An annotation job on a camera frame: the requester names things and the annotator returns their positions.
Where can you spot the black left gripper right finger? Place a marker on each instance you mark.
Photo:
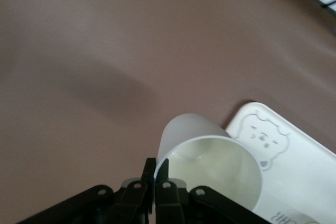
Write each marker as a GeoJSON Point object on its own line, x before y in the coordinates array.
{"type": "Point", "coordinates": [168, 200]}

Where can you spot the white tray with bear print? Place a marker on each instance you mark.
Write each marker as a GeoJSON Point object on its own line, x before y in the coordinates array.
{"type": "Point", "coordinates": [302, 171]}

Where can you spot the white plastic cup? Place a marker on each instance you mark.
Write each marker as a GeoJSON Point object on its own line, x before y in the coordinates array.
{"type": "Point", "coordinates": [210, 166]}

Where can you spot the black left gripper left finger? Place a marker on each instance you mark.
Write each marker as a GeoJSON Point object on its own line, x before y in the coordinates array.
{"type": "Point", "coordinates": [136, 197]}

